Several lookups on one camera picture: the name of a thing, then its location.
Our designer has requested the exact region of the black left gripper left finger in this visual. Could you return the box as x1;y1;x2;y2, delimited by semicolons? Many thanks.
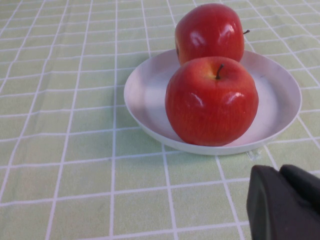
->
246;164;320;240

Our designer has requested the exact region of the deep red apple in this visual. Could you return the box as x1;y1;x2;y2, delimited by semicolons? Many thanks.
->
174;2;251;66

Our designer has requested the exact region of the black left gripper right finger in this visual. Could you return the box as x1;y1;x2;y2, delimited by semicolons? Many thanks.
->
279;164;320;213

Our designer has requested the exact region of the green checked tablecloth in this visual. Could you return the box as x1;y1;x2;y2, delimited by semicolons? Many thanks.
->
0;0;320;240

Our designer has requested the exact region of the white round plate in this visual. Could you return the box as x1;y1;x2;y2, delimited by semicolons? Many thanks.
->
123;48;303;156

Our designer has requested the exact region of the red apple with yellowish top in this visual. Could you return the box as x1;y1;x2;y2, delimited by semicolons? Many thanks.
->
164;56;260;147

